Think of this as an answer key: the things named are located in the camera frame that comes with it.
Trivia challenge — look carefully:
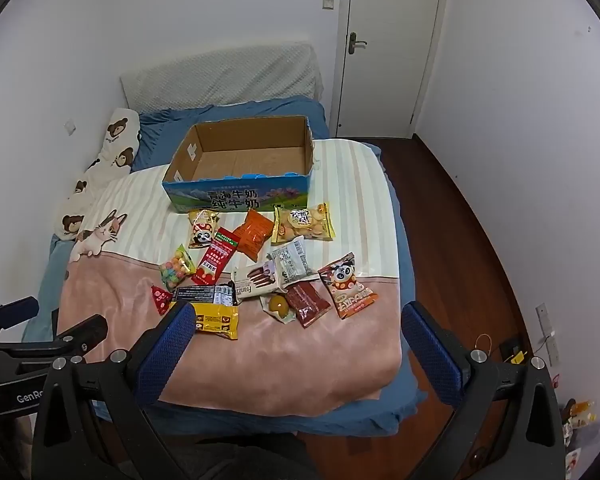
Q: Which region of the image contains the striped pink cat blanket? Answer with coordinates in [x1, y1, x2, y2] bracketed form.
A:
[57, 137, 406, 407]

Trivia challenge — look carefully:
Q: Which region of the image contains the grey white snack packet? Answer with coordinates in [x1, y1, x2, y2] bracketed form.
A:
[266, 236, 321, 286]

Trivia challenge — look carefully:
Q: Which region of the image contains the grey padded headboard cushion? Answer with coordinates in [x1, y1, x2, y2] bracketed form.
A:
[120, 42, 323, 113]

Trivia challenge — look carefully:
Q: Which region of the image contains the white door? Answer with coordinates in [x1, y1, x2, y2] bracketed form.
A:
[330, 0, 453, 139]

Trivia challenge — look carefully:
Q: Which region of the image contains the blue pillow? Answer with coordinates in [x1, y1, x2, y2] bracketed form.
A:
[132, 96, 329, 172]

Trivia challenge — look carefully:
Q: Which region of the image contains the colourful candy ball bag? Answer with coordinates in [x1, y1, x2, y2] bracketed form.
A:
[158, 244, 197, 291]

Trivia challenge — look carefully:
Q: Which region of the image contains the blue printed cardboard box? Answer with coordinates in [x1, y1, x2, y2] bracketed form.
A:
[161, 115, 316, 213]

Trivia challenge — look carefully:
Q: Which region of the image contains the clear yellow biscuit packet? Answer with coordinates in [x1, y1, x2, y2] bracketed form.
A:
[272, 202, 336, 243]

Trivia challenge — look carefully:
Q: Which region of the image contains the white chocolate stick packet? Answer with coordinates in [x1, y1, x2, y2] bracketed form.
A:
[231, 260, 288, 301]

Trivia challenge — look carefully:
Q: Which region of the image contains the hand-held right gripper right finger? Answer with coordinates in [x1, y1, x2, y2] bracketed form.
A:
[401, 301, 566, 480]

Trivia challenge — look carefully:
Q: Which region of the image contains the orange panda snack packet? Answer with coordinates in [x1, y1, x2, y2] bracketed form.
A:
[317, 252, 380, 320]

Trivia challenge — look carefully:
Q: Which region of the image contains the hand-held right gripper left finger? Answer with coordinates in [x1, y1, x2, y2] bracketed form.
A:
[31, 301, 198, 480]

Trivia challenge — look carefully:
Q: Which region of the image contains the dark red snack packet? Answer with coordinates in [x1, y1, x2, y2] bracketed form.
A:
[284, 281, 333, 329]

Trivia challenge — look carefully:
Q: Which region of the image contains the white wall socket strip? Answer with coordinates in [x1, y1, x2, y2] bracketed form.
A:
[536, 302, 561, 366]

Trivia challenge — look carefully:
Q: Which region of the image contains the black snack packet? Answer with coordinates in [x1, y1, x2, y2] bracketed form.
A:
[172, 284, 238, 308]

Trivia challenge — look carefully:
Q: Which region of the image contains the black floor socket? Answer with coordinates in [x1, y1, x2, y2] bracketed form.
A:
[500, 339, 525, 363]

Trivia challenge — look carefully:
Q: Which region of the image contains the long red snack packet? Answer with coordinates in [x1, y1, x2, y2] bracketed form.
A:
[191, 227, 239, 287]

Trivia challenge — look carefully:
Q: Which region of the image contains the yellow brown snack packet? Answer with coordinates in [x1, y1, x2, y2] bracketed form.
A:
[187, 301, 241, 341]

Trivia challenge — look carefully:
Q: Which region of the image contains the yellow panda snack packet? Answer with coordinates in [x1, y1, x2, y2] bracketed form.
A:
[187, 208, 222, 250]

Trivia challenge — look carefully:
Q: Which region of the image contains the small red triangular packet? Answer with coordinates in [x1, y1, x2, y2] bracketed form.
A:
[151, 285, 175, 316]

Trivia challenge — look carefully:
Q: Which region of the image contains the clear packet with yellow egg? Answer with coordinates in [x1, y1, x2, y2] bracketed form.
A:
[260, 292, 297, 323]

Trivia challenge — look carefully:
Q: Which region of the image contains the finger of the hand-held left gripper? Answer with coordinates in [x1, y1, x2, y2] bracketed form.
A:
[0, 296, 40, 342]
[0, 314, 110, 363]

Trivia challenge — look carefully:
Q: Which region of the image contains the blue bed sheet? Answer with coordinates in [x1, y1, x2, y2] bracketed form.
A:
[22, 95, 428, 436]

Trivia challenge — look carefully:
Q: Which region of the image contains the white bear print pillow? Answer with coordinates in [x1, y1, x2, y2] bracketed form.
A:
[52, 107, 142, 243]

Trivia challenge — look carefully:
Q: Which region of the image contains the clear bag of snacks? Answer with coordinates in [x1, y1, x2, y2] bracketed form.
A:
[559, 399, 597, 478]

